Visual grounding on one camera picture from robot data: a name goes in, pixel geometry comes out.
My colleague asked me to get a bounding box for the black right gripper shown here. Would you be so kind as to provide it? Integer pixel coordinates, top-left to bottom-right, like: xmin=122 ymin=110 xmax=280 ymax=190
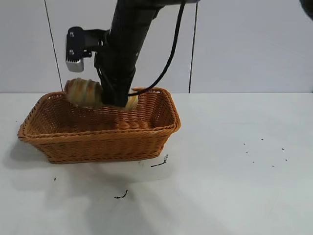
xmin=93 ymin=43 xmax=141 ymax=107

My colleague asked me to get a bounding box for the long striped bread loaf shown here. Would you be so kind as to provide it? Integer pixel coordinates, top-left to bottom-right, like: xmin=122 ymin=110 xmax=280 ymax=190
xmin=64 ymin=77 xmax=139 ymax=111

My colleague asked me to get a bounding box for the brown woven wicker basket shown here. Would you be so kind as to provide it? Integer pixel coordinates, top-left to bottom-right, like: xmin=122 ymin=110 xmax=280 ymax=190
xmin=17 ymin=87 xmax=182 ymax=165

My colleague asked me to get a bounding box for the black rounded blurred object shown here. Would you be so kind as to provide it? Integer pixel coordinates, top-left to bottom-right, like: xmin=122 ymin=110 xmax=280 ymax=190
xmin=299 ymin=0 xmax=313 ymax=18

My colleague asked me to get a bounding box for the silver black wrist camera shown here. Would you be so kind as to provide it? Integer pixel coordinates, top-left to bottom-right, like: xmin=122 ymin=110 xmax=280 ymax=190
xmin=65 ymin=26 xmax=111 ymax=73

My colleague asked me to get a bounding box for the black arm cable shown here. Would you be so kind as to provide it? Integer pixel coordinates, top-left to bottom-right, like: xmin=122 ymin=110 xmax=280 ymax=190
xmin=127 ymin=0 xmax=186 ymax=96

